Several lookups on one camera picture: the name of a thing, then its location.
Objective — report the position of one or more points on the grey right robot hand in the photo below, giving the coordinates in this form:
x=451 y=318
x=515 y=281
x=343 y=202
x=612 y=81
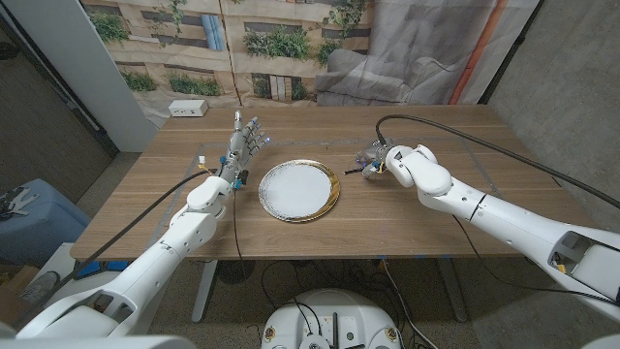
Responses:
x=374 y=155

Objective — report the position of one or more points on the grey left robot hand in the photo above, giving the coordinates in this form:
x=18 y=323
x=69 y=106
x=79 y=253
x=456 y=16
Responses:
x=236 y=155

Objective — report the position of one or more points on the black makeup brush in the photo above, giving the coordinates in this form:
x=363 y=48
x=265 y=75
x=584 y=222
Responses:
x=352 y=170

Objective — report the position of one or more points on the white plate with gold rim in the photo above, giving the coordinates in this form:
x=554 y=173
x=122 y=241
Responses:
x=298 y=191

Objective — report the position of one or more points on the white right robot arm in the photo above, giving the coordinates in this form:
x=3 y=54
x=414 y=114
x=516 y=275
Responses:
x=508 y=223

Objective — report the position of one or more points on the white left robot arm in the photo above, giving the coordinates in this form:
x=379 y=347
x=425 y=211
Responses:
x=145 y=276

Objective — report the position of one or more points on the white power strip box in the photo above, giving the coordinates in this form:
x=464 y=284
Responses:
x=188 y=108

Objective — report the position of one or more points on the printed fabric backdrop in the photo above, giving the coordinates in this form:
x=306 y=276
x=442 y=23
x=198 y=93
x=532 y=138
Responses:
x=290 y=72

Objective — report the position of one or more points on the black round floor object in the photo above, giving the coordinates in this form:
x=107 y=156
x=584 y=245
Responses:
x=236 y=272

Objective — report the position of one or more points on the white table leg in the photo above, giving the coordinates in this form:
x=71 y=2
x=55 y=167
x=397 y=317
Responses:
x=204 y=291
x=454 y=291

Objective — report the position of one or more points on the white robot torso base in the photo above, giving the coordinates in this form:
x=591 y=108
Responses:
x=339 y=310

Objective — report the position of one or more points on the blue plastic container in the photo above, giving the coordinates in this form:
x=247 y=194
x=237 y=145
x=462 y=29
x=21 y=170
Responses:
x=48 y=232

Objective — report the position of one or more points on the grey metal bracket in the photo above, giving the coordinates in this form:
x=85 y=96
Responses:
x=17 y=201

